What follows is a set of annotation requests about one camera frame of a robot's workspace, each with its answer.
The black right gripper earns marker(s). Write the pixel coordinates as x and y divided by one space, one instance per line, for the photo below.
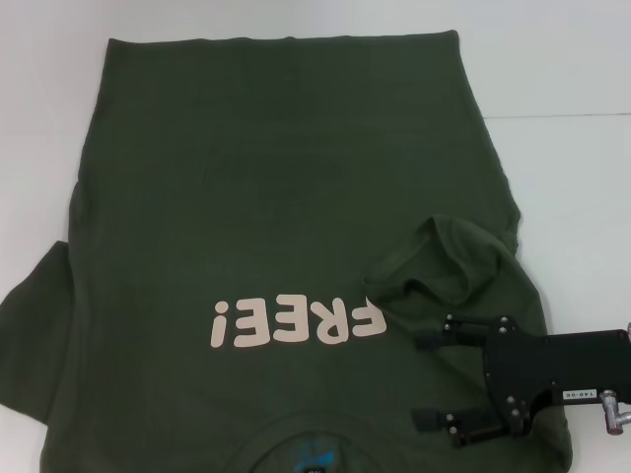
522 364

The dark green t-shirt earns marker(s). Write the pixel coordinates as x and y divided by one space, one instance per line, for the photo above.
246 148

